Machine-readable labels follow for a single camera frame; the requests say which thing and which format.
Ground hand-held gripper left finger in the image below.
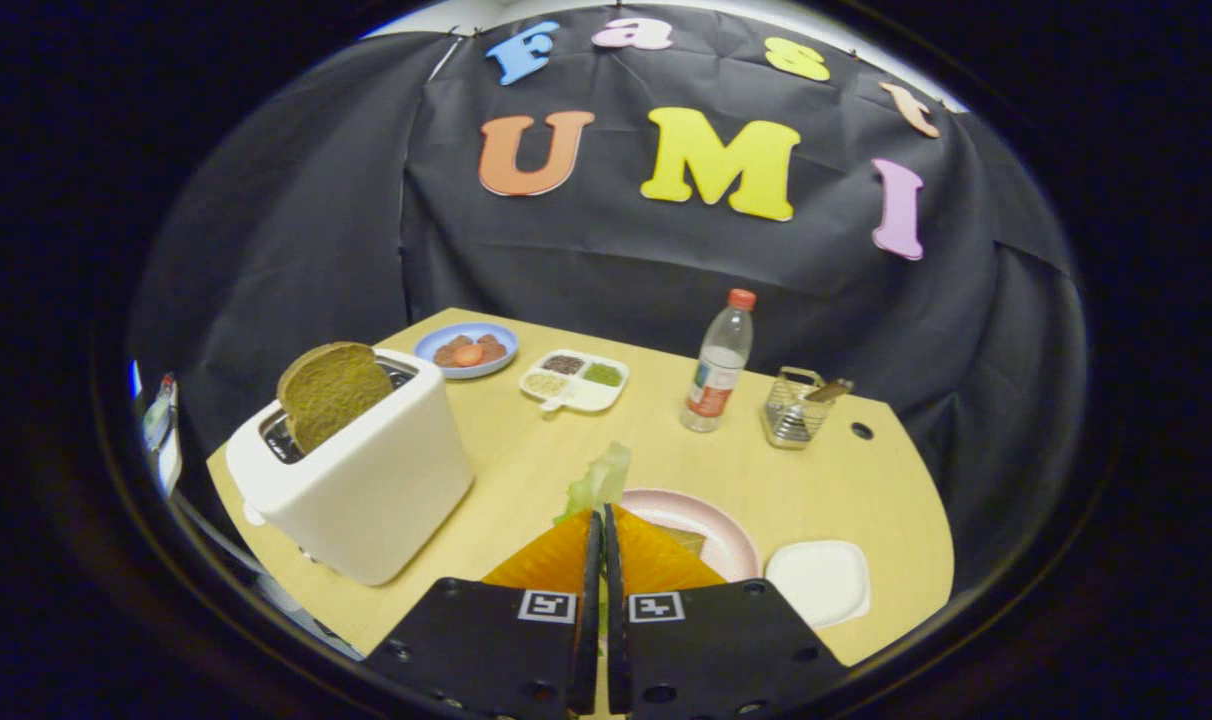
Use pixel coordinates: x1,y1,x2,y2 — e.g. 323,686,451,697
366,510,604,720

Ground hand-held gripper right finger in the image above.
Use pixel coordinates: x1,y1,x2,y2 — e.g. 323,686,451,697
604,505,852,720

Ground green lettuce leaf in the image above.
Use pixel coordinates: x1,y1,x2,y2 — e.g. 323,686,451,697
556,441,633,641

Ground dark brown bread slice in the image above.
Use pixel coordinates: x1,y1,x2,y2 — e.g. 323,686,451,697
277,342,395,456

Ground white square plate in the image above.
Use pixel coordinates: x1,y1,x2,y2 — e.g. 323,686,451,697
764,540,872,630

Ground pink plate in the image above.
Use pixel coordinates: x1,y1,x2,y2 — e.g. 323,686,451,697
621,488,761,583

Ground white toaster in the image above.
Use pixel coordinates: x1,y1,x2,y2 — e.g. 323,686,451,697
226,347,475,587

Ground white divided tray with grains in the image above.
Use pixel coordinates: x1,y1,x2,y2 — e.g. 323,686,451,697
519,349,630,414

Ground clear bottle with red cap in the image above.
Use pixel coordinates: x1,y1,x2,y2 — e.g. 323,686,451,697
681,288,757,434

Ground red meat and tomato slices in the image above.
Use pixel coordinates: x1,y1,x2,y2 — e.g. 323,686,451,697
433,334,508,368

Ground blue plate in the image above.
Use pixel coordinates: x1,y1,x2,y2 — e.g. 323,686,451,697
413,322,519,380

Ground metal wire basket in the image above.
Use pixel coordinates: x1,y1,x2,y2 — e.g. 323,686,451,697
762,366,835,450

